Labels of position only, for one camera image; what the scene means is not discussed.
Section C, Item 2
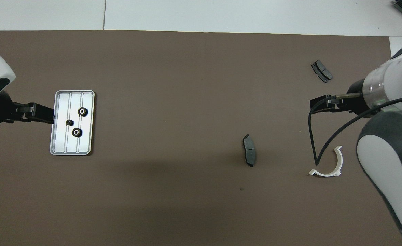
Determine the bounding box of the silver metal tray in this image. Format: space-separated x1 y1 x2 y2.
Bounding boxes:
50 90 96 156

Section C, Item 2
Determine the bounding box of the short grey brake pad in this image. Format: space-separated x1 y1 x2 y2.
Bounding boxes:
311 60 334 83

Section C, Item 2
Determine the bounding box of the brown table mat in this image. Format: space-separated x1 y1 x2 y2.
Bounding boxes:
0 30 402 246

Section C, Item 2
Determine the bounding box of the long grey brake pad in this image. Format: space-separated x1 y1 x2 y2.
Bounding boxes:
243 134 257 167

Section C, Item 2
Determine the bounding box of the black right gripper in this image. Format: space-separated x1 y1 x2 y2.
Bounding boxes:
310 79 374 118

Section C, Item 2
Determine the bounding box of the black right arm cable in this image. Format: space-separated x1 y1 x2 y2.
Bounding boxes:
308 96 402 166

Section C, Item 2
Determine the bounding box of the white curved plastic bracket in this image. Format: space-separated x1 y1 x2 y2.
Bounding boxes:
308 145 343 177

